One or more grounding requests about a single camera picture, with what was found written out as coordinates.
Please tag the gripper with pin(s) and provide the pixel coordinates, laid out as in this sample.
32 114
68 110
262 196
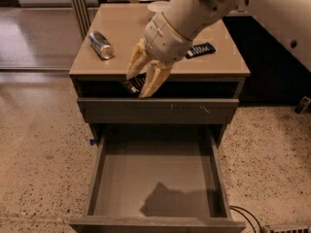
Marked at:
164 40

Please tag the small dark floor object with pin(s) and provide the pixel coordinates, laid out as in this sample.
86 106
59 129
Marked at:
303 105

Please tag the silver metal can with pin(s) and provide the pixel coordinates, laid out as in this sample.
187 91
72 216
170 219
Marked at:
101 45

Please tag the open grey middle drawer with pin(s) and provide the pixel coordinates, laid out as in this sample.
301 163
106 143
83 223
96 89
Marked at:
173 186

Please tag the closed grey top drawer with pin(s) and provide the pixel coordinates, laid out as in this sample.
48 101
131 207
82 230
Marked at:
158 111

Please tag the white ceramic bowl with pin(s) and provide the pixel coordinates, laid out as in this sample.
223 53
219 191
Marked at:
157 6

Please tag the brown drawer cabinet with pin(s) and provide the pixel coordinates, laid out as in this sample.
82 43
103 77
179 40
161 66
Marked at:
219 75

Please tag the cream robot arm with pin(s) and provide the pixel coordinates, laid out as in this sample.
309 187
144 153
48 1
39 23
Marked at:
288 21

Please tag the black blue rxbar wrapper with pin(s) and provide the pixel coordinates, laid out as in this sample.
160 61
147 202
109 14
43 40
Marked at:
198 50

